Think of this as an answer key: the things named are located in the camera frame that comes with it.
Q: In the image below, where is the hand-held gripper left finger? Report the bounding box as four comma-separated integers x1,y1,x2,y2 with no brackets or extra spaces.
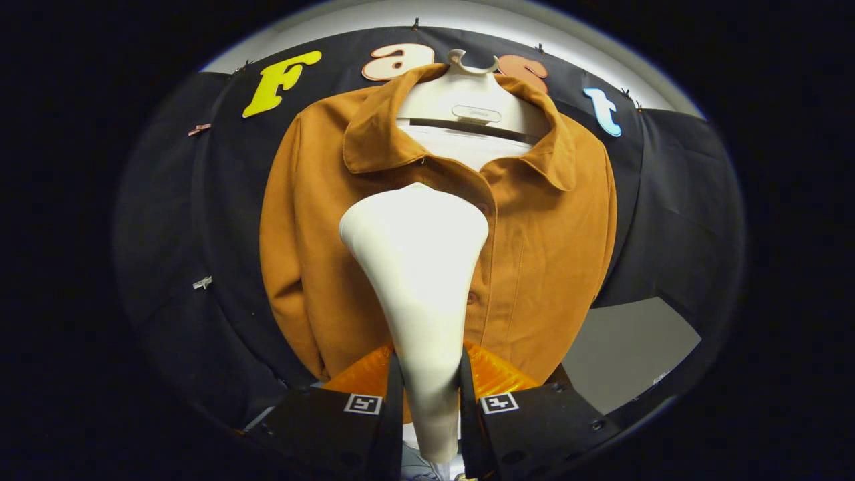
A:
244,344,405,481

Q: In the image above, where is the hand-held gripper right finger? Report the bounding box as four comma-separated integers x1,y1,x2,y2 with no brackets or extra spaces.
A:
458,341,622,481

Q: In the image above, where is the orange button-up shirt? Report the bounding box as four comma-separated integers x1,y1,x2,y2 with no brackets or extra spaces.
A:
259,63,618,385

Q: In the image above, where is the white garment steamer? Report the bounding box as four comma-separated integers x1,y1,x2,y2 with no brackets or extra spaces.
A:
339,182,490,465

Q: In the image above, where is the grey table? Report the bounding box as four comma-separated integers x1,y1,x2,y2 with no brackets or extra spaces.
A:
561,297,702,415

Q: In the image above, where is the black backdrop cloth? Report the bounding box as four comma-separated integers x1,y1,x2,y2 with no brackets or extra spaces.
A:
114,27,745,428

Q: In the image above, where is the white mannequin torso stand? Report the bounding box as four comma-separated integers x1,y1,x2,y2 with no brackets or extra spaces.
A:
395,48,552,481

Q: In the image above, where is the row of black cloth clips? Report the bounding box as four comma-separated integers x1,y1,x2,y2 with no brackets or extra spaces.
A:
230,18,645,111

